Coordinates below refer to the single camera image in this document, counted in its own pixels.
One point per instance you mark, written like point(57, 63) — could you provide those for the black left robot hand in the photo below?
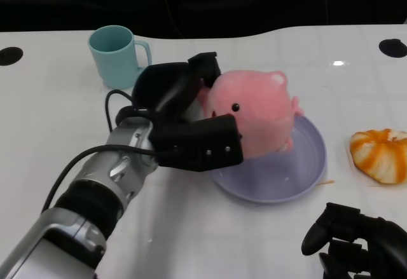
point(171, 88)

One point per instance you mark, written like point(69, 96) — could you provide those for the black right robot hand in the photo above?
point(384, 244)

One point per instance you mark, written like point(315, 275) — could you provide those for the pink plush beaver doll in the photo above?
point(257, 101)

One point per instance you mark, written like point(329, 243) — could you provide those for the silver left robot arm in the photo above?
point(95, 171)

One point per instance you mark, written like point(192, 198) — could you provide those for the lavender plastic plate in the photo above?
point(273, 177)

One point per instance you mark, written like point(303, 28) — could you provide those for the teal plastic mug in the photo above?
point(114, 63)

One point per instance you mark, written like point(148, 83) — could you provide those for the orange and white bread toy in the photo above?
point(381, 158)

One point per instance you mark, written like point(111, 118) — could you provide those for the black round table grommet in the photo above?
point(392, 47)
point(10, 56)

